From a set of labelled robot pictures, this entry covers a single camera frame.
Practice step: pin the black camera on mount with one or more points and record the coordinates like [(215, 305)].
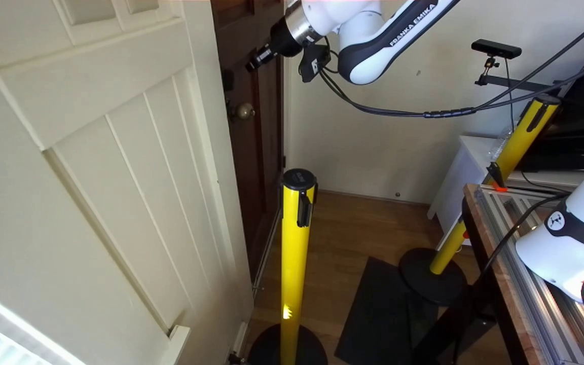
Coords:
[(494, 49)]

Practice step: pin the black floor mat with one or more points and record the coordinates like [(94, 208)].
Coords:
[(387, 320)]

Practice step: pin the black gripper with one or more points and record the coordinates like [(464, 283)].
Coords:
[(279, 43)]

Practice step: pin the yellow stanchion post near door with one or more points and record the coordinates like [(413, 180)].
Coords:
[(290, 341)]

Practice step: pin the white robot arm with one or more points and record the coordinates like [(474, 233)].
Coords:
[(369, 43)]

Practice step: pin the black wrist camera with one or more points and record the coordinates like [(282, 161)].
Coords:
[(312, 61)]

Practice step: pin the wooden table with rails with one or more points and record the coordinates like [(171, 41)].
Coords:
[(547, 326)]

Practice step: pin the white panelled door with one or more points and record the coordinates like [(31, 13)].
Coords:
[(120, 233)]

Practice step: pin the dark brown wooden door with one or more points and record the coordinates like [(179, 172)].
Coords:
[(241, 28)]

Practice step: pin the white cabinet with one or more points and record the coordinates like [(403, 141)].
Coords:
[(468, 168)]

